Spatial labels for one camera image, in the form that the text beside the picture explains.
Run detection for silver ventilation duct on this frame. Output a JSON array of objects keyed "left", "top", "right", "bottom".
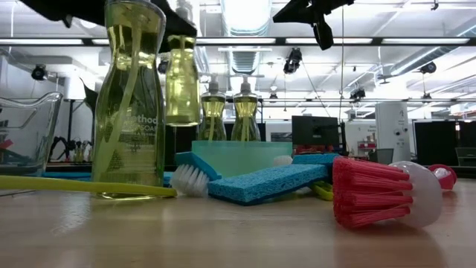
[{"left": 221, "top": 0, "right": 273, "bottom": 37}]

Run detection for black partition panel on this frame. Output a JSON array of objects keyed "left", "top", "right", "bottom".
[
  {"left": 164, "top": 126, "right": 200, "bottom": 167},
  {"left": 414, "top": 119, "right": 476, "bottom": 168}
]

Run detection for dark teal sponge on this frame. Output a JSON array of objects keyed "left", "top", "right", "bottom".
[{"left": 40, "top": 170, "right": 94, "bottom": 179}]

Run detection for clear yellow soap pump bottle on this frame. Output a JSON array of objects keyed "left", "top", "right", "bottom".
[
  {"left": 91, "top": 0, "right": 167, "bottom": 201},
  {"left": 230, "top": 74, "right": 262, "bottom": 142},
  {"left": 198, "top": 73, "right": 228, "bottom": 142},
  {"left": 165, "top": 0, "right": 202, "bottom": 127}
]

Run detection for black overhead crossbar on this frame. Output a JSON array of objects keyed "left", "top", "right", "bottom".
[{"left": 0, "top": 36, "right": 476, "bottom": 47}]

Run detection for blue dish brush white bristles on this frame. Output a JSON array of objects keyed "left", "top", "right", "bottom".
[{"left": 170, "top": 151, "right": 224, "bottom": 199}]

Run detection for thin hanging cable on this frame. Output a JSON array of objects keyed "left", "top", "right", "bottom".
[{"left": 340, "top": 0, "right": 345, "bottom": 122}]

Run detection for green translucent plastic tray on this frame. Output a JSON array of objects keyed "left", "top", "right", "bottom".
[{"left": 191, "top": 140, "right": 294, "bottom": 178}]

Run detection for green plant in white pot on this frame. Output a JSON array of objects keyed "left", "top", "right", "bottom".
[{"left": 79, "top": 77, "right": 98, "bottom": 115}]

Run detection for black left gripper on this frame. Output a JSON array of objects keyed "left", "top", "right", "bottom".
[{"left": 61, "top": 0, "right": 199, "bottom": 54}]

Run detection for clear plastic bin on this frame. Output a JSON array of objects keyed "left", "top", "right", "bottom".
[{"left": 0, "top": 91, "right": 65, "bottom": 197}]

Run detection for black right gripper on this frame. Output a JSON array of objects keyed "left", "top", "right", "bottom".
[{"left": 273, "top": 0, "right": 354, "bottom": 51}]

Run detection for pink dish brush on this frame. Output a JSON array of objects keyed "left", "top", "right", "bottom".
[{"left": 332, "top": 156, "right": 458, "bottom": 229}]

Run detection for black computer monitor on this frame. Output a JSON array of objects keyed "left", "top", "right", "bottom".
[{"left": 292, "top": 115, "right": 341, "bottom": 147}]

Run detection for metal air vent grille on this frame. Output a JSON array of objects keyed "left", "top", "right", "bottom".
[{"left": 217, "top": 46, "right": 272, "bottom": 74}]

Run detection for grey waste bin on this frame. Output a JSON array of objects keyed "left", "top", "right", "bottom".
[
  {"left": 368, "top": 147, "right": 394, "bottom": 165},
  {"left": 455, "top": 147, "right": 476, "bottom": 168}
]

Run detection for white cylindrical machine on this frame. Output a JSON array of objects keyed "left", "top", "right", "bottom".
[{"left": 374, "top": 102, "right": 412, "bottom": 164}]

